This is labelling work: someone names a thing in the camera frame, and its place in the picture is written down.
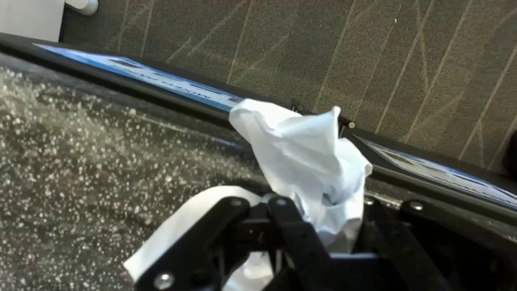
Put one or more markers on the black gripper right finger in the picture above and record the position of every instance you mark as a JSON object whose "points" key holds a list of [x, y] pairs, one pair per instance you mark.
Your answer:
{"points": [[397, 253]]}

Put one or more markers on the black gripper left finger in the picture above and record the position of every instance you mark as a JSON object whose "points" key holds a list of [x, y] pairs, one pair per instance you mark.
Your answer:
{"points": [[295, 248]]}

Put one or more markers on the large white paper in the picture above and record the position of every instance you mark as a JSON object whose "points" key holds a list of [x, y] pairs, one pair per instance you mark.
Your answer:
{"points": [[300, 156]]}

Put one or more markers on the blue mixed paper sign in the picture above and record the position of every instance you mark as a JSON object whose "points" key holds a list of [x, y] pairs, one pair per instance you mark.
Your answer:
{"points": [[161, 82], [457, 175]]}

